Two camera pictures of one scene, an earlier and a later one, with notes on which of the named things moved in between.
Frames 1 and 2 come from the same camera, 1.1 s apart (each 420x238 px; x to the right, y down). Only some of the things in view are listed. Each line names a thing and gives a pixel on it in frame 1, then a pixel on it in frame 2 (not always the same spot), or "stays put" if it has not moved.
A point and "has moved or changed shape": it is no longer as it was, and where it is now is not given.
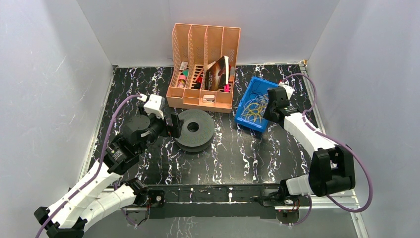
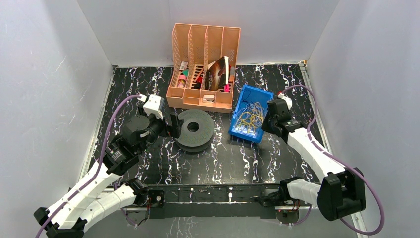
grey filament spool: x=197 y=131 stays put
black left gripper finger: x=174 y=117 stays put
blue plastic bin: x=251 y=109 has moved or changed shape
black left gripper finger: x=176 y=130 stays put
